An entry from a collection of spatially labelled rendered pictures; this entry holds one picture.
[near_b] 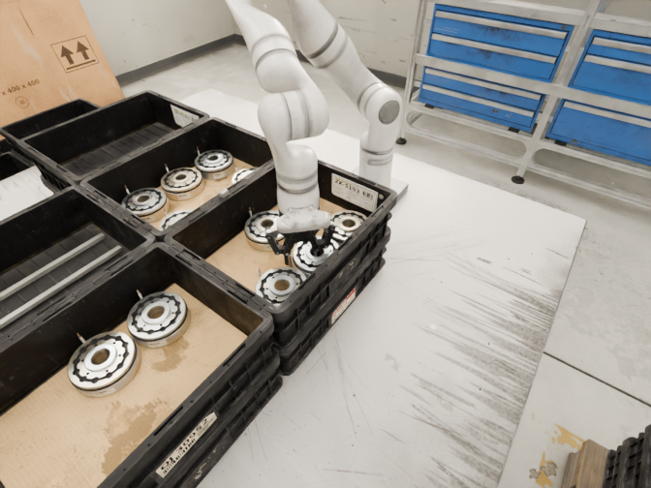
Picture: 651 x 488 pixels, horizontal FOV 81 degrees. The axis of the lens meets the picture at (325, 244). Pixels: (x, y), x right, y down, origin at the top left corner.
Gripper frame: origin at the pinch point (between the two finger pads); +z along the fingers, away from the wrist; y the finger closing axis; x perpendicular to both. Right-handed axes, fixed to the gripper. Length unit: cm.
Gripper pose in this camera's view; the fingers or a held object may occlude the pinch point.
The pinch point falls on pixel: (301, 257)
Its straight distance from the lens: 79.5
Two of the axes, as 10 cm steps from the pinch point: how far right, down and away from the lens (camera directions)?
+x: 1.9, 6.9, -6.9
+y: -9.8, 1.3, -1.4
